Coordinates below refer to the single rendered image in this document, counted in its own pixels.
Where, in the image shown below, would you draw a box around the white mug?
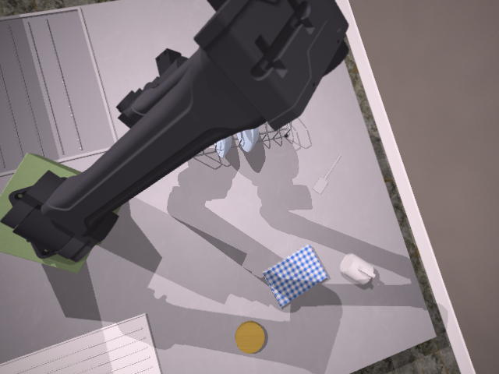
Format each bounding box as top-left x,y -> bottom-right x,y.
340,253 -> 375,284

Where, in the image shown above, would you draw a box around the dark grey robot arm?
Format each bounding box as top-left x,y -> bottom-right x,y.
0,0 -> 349,262

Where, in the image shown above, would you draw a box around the blue and white checkered towel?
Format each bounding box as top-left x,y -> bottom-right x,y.
262,244 -> 327,307

